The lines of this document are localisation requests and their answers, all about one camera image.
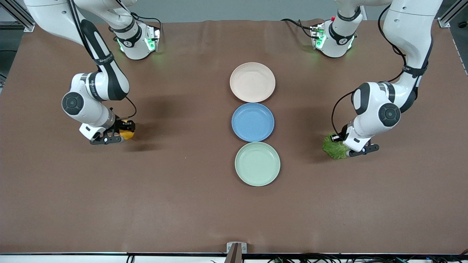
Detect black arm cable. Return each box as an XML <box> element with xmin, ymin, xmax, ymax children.
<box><xmin>331</xmin><ymin>4</ymin><xmax>408</xmax><ymax>139</ymax></box>
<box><xmin>68</xmin><ymin>0</ymin><xmax>137</xmax><ymax>123</ymax></box>

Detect pale green plate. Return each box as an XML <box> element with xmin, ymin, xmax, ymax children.
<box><xmin>234</xmin><ymin>142</ymin><xmax>281</xmax><ymax>187</ymax></box>

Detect white table edge rail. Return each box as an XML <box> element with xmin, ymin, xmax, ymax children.
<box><xmin>0</xmin><ymin>252</ymin><xmax>468</xmax><ymax>263</ymax></box>

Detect brown table cover sheet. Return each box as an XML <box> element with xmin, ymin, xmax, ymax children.
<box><xmin>0</xmin><ymin>19</ymin><xmax>468</xmax><ymax>254</ymax></box>

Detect green lettuce leaf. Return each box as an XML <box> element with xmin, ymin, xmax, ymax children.
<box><xmin>322</xmin><ymin>132</ymin><xmax>350</xmax><ymax>160</ymax></box>

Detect aluminium frame profile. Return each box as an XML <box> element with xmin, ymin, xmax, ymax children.
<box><xmin>438</xmin><ymin>0</ymin><xmax>468</xmax><ymax>28</ymax></box>
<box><xmin>0</xmin><ymin>0</ymin><xmax>35</xmax><ymax>33</ymax></box>

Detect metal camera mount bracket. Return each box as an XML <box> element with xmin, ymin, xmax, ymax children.
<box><xmin>226</xmin><ymin>242</ymin><xmax>247</xmax><ymax>263</ymax></box>

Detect beige plate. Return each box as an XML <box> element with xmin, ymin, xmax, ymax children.
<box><xmin>230</xmin><ymin>62</ymin><xmax>276</xmax><ymax>103</ymax></box>

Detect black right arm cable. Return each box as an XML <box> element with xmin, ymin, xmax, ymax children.
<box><xmin>68</xmin><ymin>0</ymin><xmax>137</xmax><ymax>123</ymax></box>

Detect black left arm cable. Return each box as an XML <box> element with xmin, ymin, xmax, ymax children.
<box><xmin>331</xmin><ymin>4</ymin><xmax>408</xmax><ymax>139</ymax></box>

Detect blue plate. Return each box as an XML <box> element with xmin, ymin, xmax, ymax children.
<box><xmin>231</xmin><ymin>103</ymin><xmax>275</xmax><ymax>142</ymax></box>

